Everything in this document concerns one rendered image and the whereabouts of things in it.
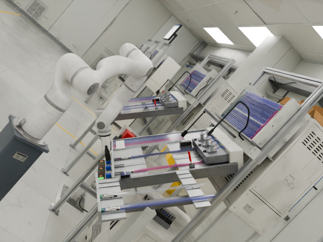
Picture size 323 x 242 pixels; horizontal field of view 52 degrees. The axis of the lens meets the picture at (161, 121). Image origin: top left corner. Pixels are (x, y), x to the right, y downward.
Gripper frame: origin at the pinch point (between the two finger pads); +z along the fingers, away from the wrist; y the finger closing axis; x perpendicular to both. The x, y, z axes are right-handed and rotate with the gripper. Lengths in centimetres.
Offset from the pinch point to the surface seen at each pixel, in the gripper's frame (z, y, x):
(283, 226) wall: 125, -70, 158
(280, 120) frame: -21, 34, 98
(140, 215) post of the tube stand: 7, 62, 14
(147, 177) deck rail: 2.3, 32.1, 21.5
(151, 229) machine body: 36, 31, 21
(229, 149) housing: -5, 26, 71
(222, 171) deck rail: 5, 32, 64
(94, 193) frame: 43, -38, -16
